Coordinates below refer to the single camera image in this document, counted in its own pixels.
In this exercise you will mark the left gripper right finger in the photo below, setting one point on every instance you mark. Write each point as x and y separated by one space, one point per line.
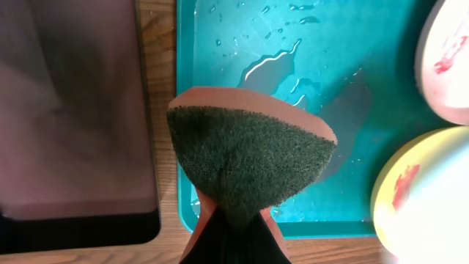
255 244

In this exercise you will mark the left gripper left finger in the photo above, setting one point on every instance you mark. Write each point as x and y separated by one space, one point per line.
207 244

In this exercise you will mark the green and orange sponge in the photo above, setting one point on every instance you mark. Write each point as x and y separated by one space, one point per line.
245 152

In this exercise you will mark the yellow-green plate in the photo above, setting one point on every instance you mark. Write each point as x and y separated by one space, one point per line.
419 202

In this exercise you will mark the black rectangular tray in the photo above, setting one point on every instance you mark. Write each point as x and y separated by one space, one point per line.
77 167

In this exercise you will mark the teal plastic tray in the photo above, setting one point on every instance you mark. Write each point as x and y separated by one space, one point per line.
349 62

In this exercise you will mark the white plate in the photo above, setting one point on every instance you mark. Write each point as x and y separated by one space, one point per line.
441 61

